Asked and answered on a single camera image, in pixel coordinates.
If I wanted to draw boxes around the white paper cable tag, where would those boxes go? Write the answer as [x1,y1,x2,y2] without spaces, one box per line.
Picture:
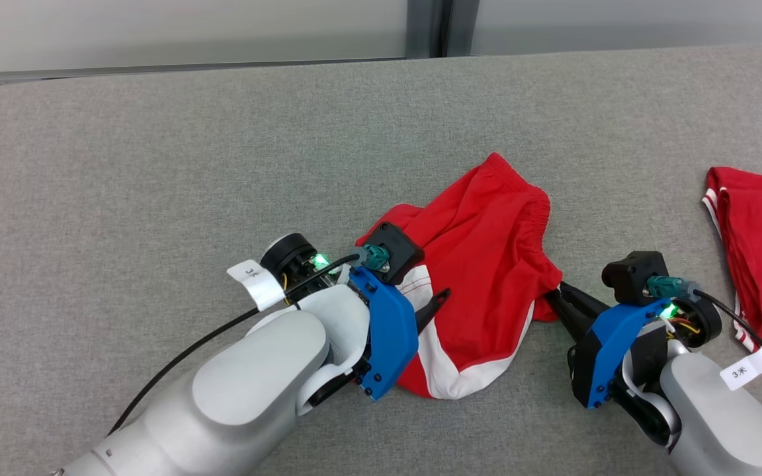
[720,345,762,391]
[227,260,286,311]

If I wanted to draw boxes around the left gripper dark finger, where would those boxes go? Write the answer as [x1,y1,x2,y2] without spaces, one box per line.
[414,288,452,335]

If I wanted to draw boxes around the grey partition post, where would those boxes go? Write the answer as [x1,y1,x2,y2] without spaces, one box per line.
[407,0,481,59]

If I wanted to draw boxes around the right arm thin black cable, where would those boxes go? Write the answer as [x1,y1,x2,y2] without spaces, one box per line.
[646,276,762,420]

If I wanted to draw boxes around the red shorts with white panels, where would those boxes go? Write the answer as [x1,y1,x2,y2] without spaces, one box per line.
[357,152,564,401]

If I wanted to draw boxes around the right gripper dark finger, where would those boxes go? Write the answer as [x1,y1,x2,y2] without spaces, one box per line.
[557,281,611,319]
[543,290,595,343]

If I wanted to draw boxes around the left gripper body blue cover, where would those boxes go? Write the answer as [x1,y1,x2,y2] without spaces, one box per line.
[261,233,419,402]

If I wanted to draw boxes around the grey partition base rail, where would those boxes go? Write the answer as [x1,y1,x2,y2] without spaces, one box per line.
[0,57,409,83]

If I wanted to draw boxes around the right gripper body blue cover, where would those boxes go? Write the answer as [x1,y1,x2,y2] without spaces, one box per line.
[568,294,723,409]

